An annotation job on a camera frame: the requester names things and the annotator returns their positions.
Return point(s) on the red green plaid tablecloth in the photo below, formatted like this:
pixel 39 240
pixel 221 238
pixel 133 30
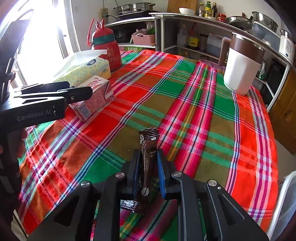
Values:
pixel 208 131

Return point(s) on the brown coffee stick packet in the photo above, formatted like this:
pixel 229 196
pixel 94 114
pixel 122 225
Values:
pixel 141 171

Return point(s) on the red reindeer water bottle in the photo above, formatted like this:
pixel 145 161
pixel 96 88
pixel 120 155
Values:
pixel 104 39

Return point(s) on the white electric kettle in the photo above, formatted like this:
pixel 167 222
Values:
pixel 287 45

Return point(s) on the white metal kitchen shelf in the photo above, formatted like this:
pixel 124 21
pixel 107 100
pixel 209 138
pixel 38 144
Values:
pixel 167 26

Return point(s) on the white power strip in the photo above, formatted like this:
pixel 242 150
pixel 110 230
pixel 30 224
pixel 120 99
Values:
pixel 103 14

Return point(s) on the yellow tissue pack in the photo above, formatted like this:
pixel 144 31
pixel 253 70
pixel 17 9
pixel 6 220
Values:
pixel 80 66

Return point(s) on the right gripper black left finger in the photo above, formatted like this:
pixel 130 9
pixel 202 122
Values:
pixel 117 187

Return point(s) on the steel mixing bowl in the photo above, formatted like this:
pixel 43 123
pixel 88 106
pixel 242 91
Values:
pixel 265 20

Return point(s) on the red lid jar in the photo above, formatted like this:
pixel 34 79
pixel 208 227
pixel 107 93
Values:
pixel 221 17

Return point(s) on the green sauce bottle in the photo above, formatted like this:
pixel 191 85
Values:
pixel 208 9

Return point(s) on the translucent storage box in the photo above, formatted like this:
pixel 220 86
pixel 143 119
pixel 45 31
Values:
pixel 266 35

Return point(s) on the white brown thermos jug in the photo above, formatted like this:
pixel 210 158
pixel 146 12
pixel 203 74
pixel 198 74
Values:
pixel 243 58

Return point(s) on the person's left hand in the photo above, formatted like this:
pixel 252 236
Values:
pixel 19 143

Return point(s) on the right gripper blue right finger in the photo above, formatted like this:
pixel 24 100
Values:
pixel 176 185

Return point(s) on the white jerrycan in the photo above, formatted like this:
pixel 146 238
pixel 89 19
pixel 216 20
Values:
pixel 214 43

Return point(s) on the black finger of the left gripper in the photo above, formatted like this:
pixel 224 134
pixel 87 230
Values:
pixel 69 96

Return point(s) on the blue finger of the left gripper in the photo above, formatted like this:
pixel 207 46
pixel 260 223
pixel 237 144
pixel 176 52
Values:
pixel 47 87

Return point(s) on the strawberry milk carton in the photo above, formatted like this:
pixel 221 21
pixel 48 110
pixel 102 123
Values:
pixel 101 96

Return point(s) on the white ceramic bowl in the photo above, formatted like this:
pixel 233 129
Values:
pixel 187 11

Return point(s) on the frying pan with lid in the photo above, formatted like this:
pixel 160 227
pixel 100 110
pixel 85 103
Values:
pixel 241 22

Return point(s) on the wooden cutting board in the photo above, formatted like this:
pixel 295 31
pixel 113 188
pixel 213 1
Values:
pixel 174 5

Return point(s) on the pink plastic basket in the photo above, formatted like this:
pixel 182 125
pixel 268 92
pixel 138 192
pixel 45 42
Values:
pixel 141 39

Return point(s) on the steel steamer pot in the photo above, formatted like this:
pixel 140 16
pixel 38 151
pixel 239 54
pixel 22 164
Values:
pixel 135 7

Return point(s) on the white trash bin with bag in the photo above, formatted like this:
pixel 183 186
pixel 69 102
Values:
pixel 285 207

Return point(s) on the dark soy sauce bottle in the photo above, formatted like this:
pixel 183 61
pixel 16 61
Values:
pixel 214 10

